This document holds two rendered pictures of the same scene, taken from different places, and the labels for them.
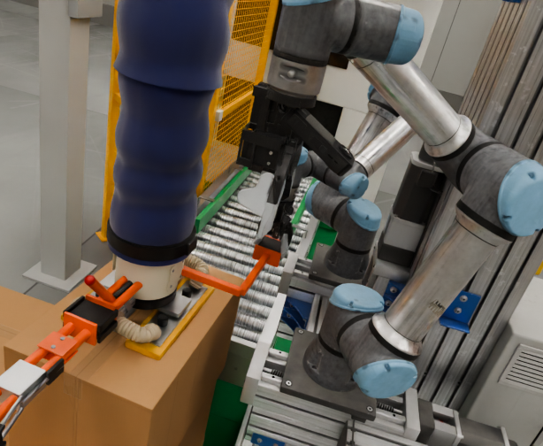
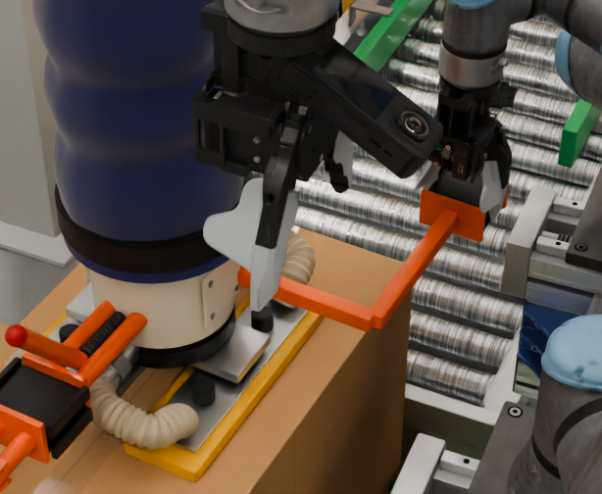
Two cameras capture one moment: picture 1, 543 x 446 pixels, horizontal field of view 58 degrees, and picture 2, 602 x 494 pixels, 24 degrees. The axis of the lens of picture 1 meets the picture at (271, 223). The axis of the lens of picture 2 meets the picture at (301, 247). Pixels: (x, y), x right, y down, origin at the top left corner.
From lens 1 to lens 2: 0.42 m
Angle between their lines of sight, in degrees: 19
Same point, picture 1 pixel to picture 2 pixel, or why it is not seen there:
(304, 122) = (311, 78)
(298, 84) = (274, 16)
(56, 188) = (0, 22)
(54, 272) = (28, 221)
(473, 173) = not seen: outside the picture
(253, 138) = (216, 115)
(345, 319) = (567, 407)
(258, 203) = (243, 243)
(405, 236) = not seen: outside the picture
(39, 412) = not seen: outside the picture
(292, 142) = (292, 121)
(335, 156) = (384, 141)
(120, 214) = (72, 177)
